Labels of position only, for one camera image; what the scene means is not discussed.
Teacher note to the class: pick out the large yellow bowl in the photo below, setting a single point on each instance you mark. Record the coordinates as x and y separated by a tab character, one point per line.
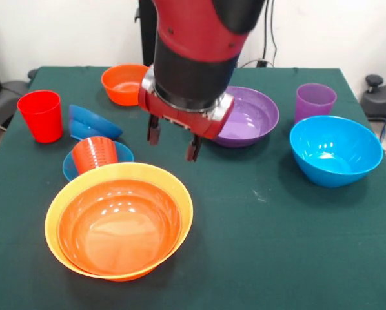
177	190

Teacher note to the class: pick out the large light blue bowl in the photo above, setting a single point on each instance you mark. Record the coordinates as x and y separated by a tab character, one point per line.
335	155

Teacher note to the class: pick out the small orange bowl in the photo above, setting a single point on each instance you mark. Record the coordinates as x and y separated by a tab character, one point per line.
122	90

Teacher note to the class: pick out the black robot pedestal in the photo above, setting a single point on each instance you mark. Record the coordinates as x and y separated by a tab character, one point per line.
146	32

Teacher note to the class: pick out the small dark blue bowl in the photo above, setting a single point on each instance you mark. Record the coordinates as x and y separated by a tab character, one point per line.
89	124

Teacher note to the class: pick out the red cup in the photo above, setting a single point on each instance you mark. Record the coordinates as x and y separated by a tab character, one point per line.
41	119

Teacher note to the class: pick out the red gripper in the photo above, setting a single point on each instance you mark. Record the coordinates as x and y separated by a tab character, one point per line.
180	117

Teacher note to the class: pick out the dark green table cloth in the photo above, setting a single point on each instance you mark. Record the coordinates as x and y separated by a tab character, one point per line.
277	258

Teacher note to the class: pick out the orange cup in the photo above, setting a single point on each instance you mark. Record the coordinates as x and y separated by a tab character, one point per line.
94	155

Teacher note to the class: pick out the purple cup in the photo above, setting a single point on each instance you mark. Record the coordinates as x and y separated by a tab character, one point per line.
315	103

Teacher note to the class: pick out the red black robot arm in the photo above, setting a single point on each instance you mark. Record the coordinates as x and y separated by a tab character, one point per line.
196	32

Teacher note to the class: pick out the wide orange bowl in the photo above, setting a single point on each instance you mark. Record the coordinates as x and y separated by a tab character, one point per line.
118	232

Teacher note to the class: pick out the small light blue bowl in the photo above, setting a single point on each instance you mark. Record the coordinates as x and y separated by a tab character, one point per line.
125	153

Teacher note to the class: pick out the black office chair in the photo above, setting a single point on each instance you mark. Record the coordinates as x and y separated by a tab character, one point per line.
6	93

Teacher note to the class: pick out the purple bowl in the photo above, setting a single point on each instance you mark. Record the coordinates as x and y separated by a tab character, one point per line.
254	119

